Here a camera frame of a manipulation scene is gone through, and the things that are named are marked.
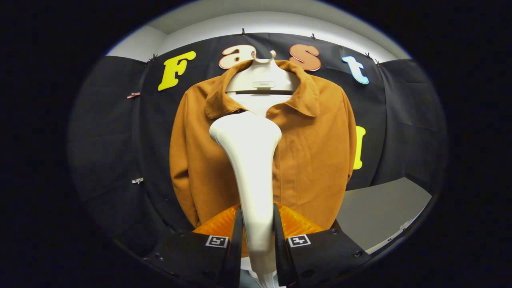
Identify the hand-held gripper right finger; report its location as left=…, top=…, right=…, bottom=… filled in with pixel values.
left=273, top=202, right=372, bottom=286

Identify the grey table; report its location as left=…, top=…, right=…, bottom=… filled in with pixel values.
left=336, top=177, right=432, bottom=254

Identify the white garment form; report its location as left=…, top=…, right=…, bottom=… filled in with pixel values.
left=225, top=50, right=300, bottom=276

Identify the black backdrop cloth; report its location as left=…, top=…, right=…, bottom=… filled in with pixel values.
left=69, top=32, right=446, bottom=256

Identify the orange button shirt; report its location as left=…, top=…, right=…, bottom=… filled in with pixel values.
left=169, top=59, right=357, bottom=256

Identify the white garment steamer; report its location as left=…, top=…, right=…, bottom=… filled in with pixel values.
left=209, top=111, right=282, bottom=288

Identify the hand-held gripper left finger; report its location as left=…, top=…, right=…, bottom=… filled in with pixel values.
left=146, top=203, right=244, bottom=288

